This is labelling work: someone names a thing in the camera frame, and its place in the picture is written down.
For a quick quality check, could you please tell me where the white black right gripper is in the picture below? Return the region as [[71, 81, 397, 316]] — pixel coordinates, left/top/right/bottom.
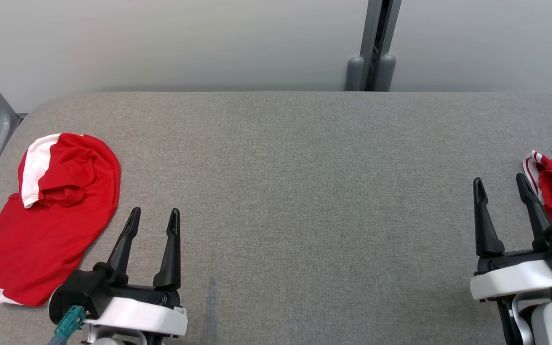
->
[[470, 172, 552, 301]]

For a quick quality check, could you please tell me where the red shorts white side stripe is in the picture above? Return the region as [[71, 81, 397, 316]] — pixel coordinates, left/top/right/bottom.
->
[[0, 133, 121, 307]]

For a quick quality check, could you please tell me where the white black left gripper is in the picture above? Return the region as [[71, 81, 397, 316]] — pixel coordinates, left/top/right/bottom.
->
[[87, 207, 188, 337]]

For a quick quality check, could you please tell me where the grey rounded post foot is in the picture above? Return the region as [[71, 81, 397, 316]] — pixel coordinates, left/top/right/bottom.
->
[[345, 57, 366, 92], [376, 54, 397, 92]]

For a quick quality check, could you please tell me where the grey metal wall post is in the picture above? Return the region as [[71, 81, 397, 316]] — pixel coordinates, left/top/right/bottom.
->
[[360, 0, 402, 92]]

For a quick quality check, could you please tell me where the black cable teal connector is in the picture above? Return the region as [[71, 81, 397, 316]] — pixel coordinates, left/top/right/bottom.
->
[[48, 306, 87, 345]]

